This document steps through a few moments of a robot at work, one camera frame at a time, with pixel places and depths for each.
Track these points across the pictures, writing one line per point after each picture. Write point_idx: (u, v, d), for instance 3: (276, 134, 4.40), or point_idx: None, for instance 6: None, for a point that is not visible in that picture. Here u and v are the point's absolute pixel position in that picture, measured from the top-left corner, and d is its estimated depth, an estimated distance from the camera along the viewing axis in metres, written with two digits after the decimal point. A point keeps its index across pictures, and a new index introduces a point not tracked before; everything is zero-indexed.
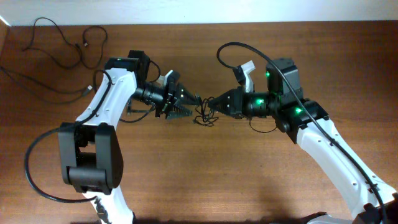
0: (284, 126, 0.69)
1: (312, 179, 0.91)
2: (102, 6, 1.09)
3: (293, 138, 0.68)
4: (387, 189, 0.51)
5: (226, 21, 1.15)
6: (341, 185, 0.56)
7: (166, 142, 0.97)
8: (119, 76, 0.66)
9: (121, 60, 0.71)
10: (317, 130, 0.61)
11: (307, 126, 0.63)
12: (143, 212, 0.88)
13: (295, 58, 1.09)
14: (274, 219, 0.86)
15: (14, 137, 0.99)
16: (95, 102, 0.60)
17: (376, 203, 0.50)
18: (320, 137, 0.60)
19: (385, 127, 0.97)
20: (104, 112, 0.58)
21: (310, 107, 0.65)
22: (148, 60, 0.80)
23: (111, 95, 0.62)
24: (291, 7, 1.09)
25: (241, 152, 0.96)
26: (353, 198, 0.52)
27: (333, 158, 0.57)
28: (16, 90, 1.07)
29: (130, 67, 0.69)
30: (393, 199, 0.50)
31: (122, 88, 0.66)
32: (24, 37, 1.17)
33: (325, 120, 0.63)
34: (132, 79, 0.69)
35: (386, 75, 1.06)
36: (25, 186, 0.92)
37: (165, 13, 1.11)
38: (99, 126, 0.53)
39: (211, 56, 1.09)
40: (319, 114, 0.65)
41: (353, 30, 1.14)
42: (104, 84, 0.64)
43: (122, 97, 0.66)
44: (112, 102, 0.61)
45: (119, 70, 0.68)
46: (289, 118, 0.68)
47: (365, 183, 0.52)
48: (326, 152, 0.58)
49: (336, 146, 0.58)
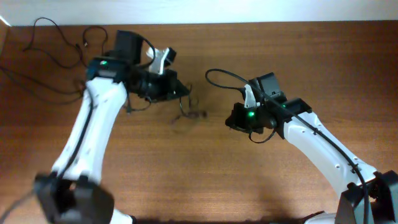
0: (271, 123, 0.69)
1: (312, 178, 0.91)
2: (101, 6, 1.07)
3: (281, 134, 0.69)
4: (368, 168, 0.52)
5: (226, 21, 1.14)
6: (326, 170, 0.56)
7: (166, 142, 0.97)
8: (102, 96, 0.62)
9: (106, 65, 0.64)
10: (300, 122, 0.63)
11: (291, 120, 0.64)
12: (143, 212, 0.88)
13: (295, 59, 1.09)
14: (274, 219, 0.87)
15: (14, 137, 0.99)
16: (74, 136, 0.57)
17: (358, 182, 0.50)
18: (304, 128, 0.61)
19: (385, 127, 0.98)
20: (86, 150, 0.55)
21: (293, 103, 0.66)
22: (137, 50, 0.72)
23: (94, 124, 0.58)
24: (291, 8, 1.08)
25: (241, 152, 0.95)
26: (337, 180, 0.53)
27: (316, 147, 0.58)
28: (17, 90, 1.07)
29: (117, 74, 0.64)
30: (375, 177, 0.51)
31: (109, 108, 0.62)
32: (24, 37, 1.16)
33: (308, 113, 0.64)
34: (119, 93, 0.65)
35: (387, 75, 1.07)
36: (25, 186, 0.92)
37: (164, 13, 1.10)
38: (81, 180, 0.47)
39: (211, 56, 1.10)
40: (304, 109, 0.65)
41: (354, 30, 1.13)
42: (85, 109, 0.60)
43: (109, 117, 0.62)
44: (95, 135, 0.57)
45: (104, 84, 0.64)
46: (275, 114, 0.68)
47: (347, 165, 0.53)
48: (310, 141, 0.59)
49: (319, 135, 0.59)
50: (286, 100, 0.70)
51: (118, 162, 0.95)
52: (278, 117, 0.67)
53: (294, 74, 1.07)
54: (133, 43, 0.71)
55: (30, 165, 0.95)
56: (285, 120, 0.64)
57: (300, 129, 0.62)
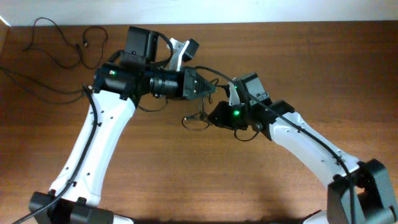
0: (257, 126, 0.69)
1: (312, 178, 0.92)
2: (101, 7, 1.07)
3: (268, 136, 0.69)
4: (351, 159, 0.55)
5: (226, 21, 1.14)
6: (312, 165, 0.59)
7: (166, 142, 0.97)
8: (107, 112, 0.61)
9: (116, 74, 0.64)
10: (283, 122, 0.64)
11: (276, 121, 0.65)
12: (143, 212, 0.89)
13: (295, 60, 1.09)
14: (273, 219, 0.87)
15: (14, 137, 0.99)
16: (76, 156, 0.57)
17: (343, 173, 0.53)
18: (288, 127, 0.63)
19: (385, 128, 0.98)
20: (85, 173, 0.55)
21: (278, 106, 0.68)
22: (149, 51, 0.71)
23: (95, 147, 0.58)
24: (292, 9, 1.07)
25: (241, 152, 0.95)
26: (323, 173, 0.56)
27: (301, 144, 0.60)
28: (17, 90, 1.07)
29: (127, 89, 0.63)
30: (359, 167, 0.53)
31: (114, 127, 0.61)
32: (24, 37, 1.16)
33: (291, 113, 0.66)
34: (127, 109, 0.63)
35: (387, 76, 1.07)
36: (25, 186, 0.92)
37: (164, 12, 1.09)
38: (75, 208, 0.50)
39: (211, 57, 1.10)
40: (287, 110, 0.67)
41: (355, 30, 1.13)
42: (88, 126, 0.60)
43: (112, 136, 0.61)
44: (96, 158, 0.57)
45: (111, 98, 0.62)
46: (262, 118, 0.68)
47: (332, 158, 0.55)
48: (296, 139, 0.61)
49: (303, 132, 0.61)
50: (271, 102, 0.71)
51: (118, 162, 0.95)
52: (264, 121, 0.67)
53: (293, 74, 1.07)
54: (145, 46, 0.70)
55: (30, 165, 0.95)
56: (270, 121, 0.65)
57: (284, 128, 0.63)
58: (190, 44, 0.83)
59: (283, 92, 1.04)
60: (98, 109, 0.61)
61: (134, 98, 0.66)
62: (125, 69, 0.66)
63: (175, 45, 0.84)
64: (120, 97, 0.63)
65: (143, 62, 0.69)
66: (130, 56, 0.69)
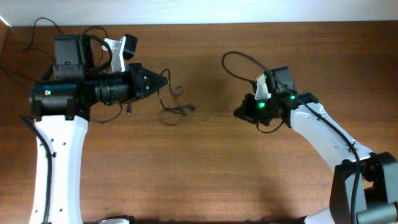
0: (279, 111, 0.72)
1: (312, 178, 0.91)
2: (101, 7, 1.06)
3: (288, 124, 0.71)
4: (364, 149, 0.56)
5: (226, 21, 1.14)
6: (326, 151, 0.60)
7: (166, 142, 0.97)
8: (58, 140, 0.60)
9: (51, 94, 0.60)
10: (305, 109, 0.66)
11: (298, 107, 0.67)
12: (143, 212, 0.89)
13: (295, 60, 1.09)
14: (273, 219, 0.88)
15: (13, 138, 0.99)
16: (41, 195, 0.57)
17: (352, 159, 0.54)
18: (308, 114, 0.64)
19: (385, 128, 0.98)
20: (58, 209, 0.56)
21: (303, 96, 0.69)
22: (84, 56, 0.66)
23: (58, 180, 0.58)
24: (292, 9, 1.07)
25: (242, 152, 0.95)
26: (335, 158, 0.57)
27: (319, 130, 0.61)
28: (17, 91, 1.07)
29: (69, 106, 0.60)
30: (369, 157, 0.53)
31: (68, 154, 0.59)
32: (24, 37, 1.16)
33: (316, 103, 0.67)
34: (79, 130, 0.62)
35: (387, 76, 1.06)
36: (26, 186, 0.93)
37: (164, 12, 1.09)
38: None
39: (212, 56, 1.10)
40: (311, 101, 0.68)
41: (356, 30, 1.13)
42: (44, 161, 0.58)
43: (72, 161, 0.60)
44: (61, 191, 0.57)
45: (56, 124, 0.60)
46: (283, 104, 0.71)
47: (346, 145, 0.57)
48: (314, 125, 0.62)
49: (322, 120, 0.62)
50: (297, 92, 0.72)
51: (118, 162, 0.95)
52: (286, 107, 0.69)
53: (294, 75, 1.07)
54: (77, 51, 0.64)
55: (31, 165, 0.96)
56: (293, 108, 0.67)
57: (305, 114, 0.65)
58: (126, 40, 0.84)
59: None
60: (47, 139, 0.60)
61: (82, 111, 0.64)
62: (62, 82, 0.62)
63: (112, 46, 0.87)
64: (65, 117, 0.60)
65: (81, 72, 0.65)
66: (63, 68, 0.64)
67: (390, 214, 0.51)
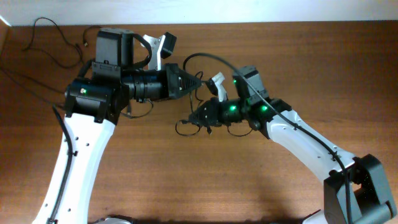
0: (255, 125, 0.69)
1: (312, 178, 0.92)
2: (101, 7, 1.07)
3: (266, 135, 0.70)
4: (347, 155, 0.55)
5: (226, 21, 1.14)
6: (309, 162, 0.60)
7: (166, 142, 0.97)
8: (83, 140, 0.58)
9: (88, 94, 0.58)
10: (280, 119, 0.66)
11: (273, 119, 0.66)
12: (143, 212, 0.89)
13: (295, 60, 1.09)
14: (273, 219, 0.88)
15: (14, 137, 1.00)
16: (54, 190, 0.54)
17: (339, 169, 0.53)
18: (285, 125, 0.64)
19: (384, 127, 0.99)
20: (66, 210, 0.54)
21: (277, 104, 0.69)
22: (124, 56, 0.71)
23: (73, 179, 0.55)
24: (291, 9, 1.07)
25: (241, 152, 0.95)
26: (319, 169, 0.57)
27: (299, 141, 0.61)
28: (17, 91, 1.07)
29: (102, 109, 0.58)
30: (354, 163, 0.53)
31: (90, 155, 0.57)
32: (24, 37, 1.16)
33: (289, 111, 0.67)
34: (106, 134, 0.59)
35: (387, 76, 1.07)
36: (25, 186, 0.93)
37: (165, 12, 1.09)
38: None
39: (211, 56, 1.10)
40: (285, 108, 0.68)
41: (355, 30, 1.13)
42: (64, 157, 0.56)
43: (92, 164, 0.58)
44: (74, 193, 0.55)
45: (84, 122, 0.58)
46: (259, 116, 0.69)
47: (328, 154, 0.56)
48: (293, 136, 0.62)
49: (299, 129, 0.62)
50: (270, 100, 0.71)
51: (118, 162, 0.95)
52: (263, 119, 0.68)
53: (293, 74, 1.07)
54: (118, 52, 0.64)
55: (30, 165, 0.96)
56: (267, 121, 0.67)
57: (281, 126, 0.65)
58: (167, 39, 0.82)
59: (283, 92, 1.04)
60: (72, 136, 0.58)
61: (111, 116, 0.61)
62: (99, 83, 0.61)
63: (150, 43, 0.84)
64: (94, 119, 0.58)
65: (119, 74, 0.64)
66: (102, 66, 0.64)
67: (384, 215, 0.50)
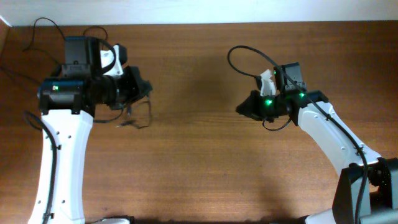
0: (287, 109, 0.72)
1: (312, 178, 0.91)
2: (101, 7, 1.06)
3: (296, 121, 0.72)
4: (373, 155, 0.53)
5: (226, 21, 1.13)
6: (332, 152, 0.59)
7: (166, 142, 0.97)
8: (64, 133, 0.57)
9: (59, 89, 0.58)
10: (313, 108, 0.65)
11: (307, 106, 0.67)
12: (143, 212, 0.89)
13: (295, 60, 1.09)
14: (273, 219, 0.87)
15: (13, 137, 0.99)
16: (44, 186, 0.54)
17: (360, 163, 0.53)
18: (317, 114, 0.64)
19: (385, 127, 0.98)
20: (60, 202, 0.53)
21: (312, 93, 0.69)
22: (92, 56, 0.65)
23: (63, 172, 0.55)
24: (292, 9, 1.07)
25: (241, 151, 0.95)
26: (341, 160, 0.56)
27: (328, 130, 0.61)
28: (17, 91, 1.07)
29: (76, 101, 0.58)
30: (377, 162, 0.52)
31: (74, 147, 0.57)
32: (24, 37, 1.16)
33: (325, 102, 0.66)
34: (84, 125, 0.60)
35: (387, 76, 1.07)
36: (25, 186, 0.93)
37: (164, 12, 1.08)
38: None
39: (211, 57, 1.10)
40: (321, 99, 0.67)
41: (355, 30, 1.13)
42: (48, 152, 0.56)
43: (78, 155, 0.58)
44: (66, 185, 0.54)
45: (63, 117, 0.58)
46: (292, 102, 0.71)
47: (352, 148, 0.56)
48: (323, 126, 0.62)
49: (331, 121, 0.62)
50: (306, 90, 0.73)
51: (117, 162, 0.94)
52: (295, 104, 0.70)
53: None
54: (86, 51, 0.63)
55: (30, 165, 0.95)
56: (300, 106, 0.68)
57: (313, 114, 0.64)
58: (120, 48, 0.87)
59: None
60: (53, 131, 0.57)
61: (87, 107, 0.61)
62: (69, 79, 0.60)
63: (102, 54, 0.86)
64: (71, 111, 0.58)
65: (89, 71, 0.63)
66: (72, 67, 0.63)
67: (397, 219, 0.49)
